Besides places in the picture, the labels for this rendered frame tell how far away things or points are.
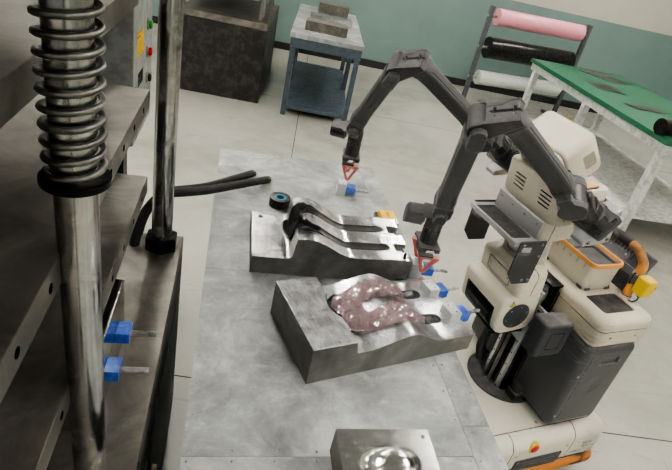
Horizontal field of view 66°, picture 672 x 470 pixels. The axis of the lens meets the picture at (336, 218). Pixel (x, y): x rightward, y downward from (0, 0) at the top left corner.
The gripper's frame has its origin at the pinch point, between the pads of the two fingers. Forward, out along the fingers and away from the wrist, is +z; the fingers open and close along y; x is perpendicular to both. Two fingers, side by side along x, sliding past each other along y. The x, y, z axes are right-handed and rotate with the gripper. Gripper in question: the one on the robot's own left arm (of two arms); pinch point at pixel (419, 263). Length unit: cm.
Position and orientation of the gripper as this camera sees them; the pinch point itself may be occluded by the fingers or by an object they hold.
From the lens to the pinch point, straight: 174.0
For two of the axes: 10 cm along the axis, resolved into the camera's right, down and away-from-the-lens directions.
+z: -2.0, 8.4, 5.0
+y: 0.6, 5.2, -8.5
